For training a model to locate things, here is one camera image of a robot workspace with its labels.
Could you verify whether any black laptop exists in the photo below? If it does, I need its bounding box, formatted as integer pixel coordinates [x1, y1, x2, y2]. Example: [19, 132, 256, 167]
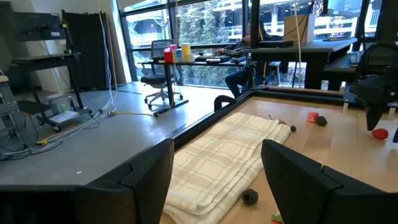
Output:
[257, 39, 295, 49]

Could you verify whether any cardboard box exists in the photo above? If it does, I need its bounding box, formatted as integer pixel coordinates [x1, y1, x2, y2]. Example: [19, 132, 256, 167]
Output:
[283, 14, 317, 44]

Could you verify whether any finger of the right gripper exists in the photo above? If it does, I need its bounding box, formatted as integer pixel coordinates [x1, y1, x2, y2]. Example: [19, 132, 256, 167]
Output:
[366, 104, 388, 131]

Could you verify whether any black flat desk item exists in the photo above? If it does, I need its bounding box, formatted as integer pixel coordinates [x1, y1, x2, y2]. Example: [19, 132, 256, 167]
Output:
[195, 54, 231, 63]

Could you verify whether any black curtain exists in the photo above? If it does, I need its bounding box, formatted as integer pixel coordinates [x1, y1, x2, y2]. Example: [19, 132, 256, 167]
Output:
[61, 9, 109, 91]

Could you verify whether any white paper stack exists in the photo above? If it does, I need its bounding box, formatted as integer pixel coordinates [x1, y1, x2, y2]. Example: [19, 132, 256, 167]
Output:
[49, 110, 80, 124]

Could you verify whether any low black desk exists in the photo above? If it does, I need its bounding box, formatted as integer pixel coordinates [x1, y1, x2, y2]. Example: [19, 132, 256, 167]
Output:
[138, 58, 249, 118]

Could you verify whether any black equipment cart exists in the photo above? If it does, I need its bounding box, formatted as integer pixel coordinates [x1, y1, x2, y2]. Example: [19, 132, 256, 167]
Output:
[11, 52, 94, 133]

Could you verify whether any white floor cable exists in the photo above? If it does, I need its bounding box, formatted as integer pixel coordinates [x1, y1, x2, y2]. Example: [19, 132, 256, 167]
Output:
[0, 0, 118, 156]

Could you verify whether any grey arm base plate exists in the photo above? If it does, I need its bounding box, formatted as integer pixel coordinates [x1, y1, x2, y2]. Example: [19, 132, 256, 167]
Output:
[343, 81, 398, 110]

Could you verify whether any black vertical post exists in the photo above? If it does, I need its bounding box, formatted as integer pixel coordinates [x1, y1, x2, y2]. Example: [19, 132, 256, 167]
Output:
[250, 0, 261, 49]

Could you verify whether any black equipment panel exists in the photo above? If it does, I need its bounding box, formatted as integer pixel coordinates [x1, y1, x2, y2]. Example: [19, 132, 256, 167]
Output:
[9, 11, 67, 42]

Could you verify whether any black arched handle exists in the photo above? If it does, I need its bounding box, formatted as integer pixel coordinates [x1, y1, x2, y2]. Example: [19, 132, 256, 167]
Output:
[213, 95, 238, 113]

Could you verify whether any dark blackberry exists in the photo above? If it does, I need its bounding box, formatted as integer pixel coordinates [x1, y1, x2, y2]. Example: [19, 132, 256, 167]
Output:
[241, 188, 259, 206]

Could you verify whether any person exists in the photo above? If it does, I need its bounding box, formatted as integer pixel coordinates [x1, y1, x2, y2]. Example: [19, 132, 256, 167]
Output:
[214, 20, 282, 99]

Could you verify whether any folded white plaid cloth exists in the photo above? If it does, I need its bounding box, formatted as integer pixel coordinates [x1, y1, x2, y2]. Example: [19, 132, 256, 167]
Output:
[164, 111, 292, 224]

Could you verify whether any white hanging cable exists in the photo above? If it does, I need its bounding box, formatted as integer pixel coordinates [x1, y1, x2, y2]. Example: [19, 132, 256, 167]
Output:
[294, 0, 302, 88]

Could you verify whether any black table frame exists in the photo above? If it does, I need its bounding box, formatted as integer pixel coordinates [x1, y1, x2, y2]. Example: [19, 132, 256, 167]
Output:
[172, 86, 398, 152]

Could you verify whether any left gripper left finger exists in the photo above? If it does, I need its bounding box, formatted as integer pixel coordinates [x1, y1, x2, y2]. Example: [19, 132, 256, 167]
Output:
[74, 138, 175, 224]

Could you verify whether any grey mesh office chair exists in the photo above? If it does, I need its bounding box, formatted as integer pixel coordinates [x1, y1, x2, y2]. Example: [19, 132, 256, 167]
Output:
[140, 39, 184, 110]

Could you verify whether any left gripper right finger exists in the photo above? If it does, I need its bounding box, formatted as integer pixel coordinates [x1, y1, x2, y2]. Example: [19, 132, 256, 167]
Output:
[261, 139, 398, 224]

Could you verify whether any tall black desk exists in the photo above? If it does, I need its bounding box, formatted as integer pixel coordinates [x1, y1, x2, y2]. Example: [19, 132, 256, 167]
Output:
[244, 37, 358, 91]

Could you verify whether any yellow floor cable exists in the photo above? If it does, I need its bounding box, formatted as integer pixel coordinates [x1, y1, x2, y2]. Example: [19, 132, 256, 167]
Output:
[36, 110, 158, 147]

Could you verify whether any black side desk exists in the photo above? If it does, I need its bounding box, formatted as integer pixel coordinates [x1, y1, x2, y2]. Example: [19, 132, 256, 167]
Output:
[322, 53, 361, 91]

